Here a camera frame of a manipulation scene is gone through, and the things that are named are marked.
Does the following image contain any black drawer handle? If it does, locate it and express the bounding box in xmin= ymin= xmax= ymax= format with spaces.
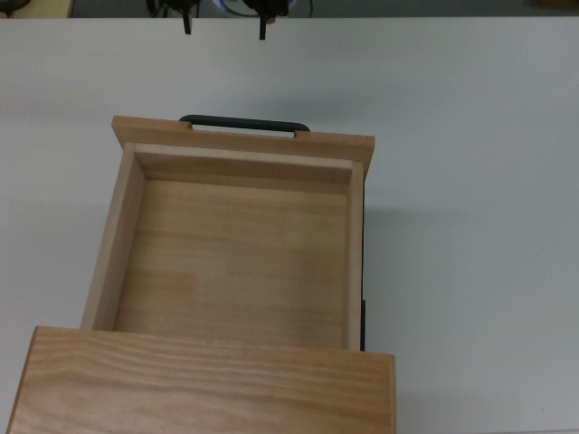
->
xmin=177 ymin=113 xmax=312 ymax=136

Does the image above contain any wooden drawer with black handle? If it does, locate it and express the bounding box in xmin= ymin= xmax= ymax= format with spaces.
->
xmin=80 ymin=115 xmax=377 ymax=352

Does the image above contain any black metal drawer slide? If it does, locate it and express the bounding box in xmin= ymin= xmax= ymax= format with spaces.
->
xmin=360 ymin=187 xmax=369 ymax=353

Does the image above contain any wooden cabinet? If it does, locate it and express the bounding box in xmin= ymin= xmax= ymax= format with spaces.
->
xmin=12 ymin=325 xmax=397 ymax=434

